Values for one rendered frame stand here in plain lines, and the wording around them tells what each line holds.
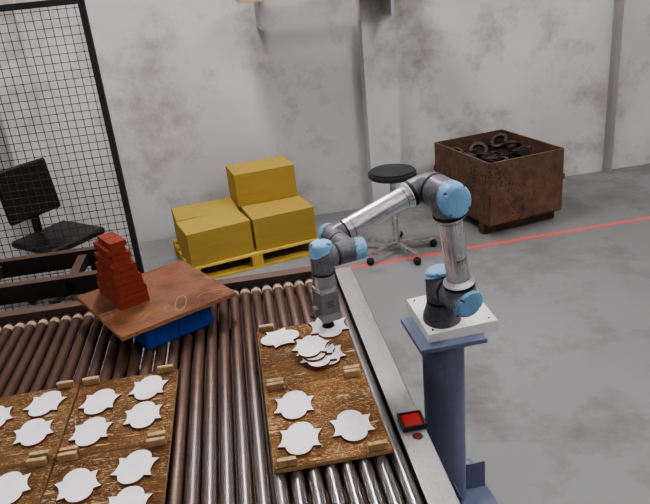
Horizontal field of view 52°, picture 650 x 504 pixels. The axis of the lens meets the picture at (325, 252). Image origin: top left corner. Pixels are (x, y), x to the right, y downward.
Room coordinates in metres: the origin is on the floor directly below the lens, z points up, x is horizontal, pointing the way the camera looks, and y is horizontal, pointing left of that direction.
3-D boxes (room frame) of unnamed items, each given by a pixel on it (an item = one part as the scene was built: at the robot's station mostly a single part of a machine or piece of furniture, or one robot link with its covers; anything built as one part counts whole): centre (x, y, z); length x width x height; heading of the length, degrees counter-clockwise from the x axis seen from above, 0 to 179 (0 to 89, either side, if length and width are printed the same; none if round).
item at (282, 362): (2.16, 0.11, 0.93); 0.41 x 0.35 x 0.02; 7
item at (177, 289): (2.56, 0.73, 1.03); 0.50 x 0.50 x 0.02; 36
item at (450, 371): (2.33, -0.44, 0.44); 0.38 x 0.38 x 0.87; 9
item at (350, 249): (2.04, -0.07, 1.38); 0.11 x 0.11 x 0.08; 22
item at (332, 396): (1.75, 0.06, 0.93); 0.41 x 0.35 x 0.02; 7
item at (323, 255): (1.99, 0.01, 1.38); 0.09 x 0.08 x 0.11; 112
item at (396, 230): (5.11, -0.62, 0.35); 0.67 x 0.64 x 0.71; 5
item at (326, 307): (1.98, 0.03, 1.23); 0.10 x 0.09 x 0.16; 110
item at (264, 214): (5.42, 0.68, 0.35); 1.25 x 0.95 x 0.70; 99
